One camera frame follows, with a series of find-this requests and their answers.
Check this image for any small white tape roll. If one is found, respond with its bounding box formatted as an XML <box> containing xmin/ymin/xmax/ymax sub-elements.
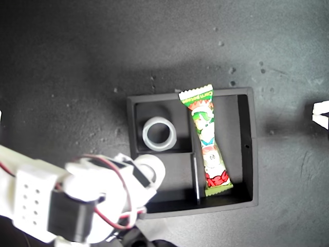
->
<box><xmin>133</xmin><ymin>153</ymin><xmax>167</xmax><ymax>191</ymax></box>

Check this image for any large white tape roll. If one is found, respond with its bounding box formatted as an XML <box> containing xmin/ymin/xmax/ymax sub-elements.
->
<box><xmin>142</xmin><ymin>116</ymin><xmax>177</xmax><ymax>152</ymax></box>

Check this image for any green printed snack bar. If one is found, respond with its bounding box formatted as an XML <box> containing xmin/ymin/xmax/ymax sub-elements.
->
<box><xmin>178</xmin><ymin>83</ymin><xmax>234</xmax><ymax>197</ymax></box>

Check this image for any black tray with wells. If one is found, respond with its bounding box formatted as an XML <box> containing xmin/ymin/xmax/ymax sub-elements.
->
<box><xmin>126</xmin><ymin>87</ymin><xmax>259</xmax><ymax>220</ymax></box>

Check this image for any red black servo wire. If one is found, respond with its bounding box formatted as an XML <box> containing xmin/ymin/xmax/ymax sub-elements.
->
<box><xmin>77</xmin><ymin>153</ymin><xmax>148</xmax><ymax>231</ymax></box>

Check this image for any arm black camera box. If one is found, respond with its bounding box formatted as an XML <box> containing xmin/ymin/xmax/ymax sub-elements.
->
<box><xmin>120</xmin><ymin>227</ymin><xmax>178</xmax><ymax>247</ymax></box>

